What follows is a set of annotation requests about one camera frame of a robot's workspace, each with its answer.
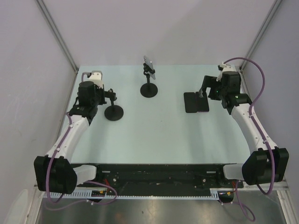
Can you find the black phone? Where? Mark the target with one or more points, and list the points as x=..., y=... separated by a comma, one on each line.
x=190, y=102

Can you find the purple phone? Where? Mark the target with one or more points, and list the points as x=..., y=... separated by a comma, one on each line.
x=202, y=102

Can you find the white silver phone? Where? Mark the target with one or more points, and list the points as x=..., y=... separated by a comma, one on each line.
x=149, y=68

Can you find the black stand holding purple phone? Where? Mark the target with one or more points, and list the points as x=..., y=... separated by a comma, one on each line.
x=113, y=112

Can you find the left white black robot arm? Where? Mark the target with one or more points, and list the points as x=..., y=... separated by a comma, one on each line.
x=54, y=172

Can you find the aluminium frame post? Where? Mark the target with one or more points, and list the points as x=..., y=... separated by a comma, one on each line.
x=265, y=24
x=56, y=33

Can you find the white slotted cable duct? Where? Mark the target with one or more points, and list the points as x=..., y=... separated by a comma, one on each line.
x=208, y=194

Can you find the black stand holding white phone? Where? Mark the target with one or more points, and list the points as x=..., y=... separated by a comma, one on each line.
x=148, y=89

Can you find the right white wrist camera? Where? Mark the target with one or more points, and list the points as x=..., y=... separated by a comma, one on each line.
x=223, y=67

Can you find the left aluminium frame post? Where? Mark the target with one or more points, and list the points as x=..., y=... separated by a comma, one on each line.
x=56, y=33

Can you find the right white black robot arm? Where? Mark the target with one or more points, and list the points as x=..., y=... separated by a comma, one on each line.
x=267, y=162

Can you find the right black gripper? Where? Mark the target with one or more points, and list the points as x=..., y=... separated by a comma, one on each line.
x=210, y=81

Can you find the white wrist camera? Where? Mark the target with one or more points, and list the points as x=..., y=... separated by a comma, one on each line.
x=223, y=67
x=96, y=77

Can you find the right aluminium frame post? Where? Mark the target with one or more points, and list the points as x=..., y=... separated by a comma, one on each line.
x=265, y=24

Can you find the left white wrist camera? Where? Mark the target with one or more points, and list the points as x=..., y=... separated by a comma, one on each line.
x=96, y=77

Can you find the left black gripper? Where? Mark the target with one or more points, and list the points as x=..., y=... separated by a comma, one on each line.
x=102, y=92

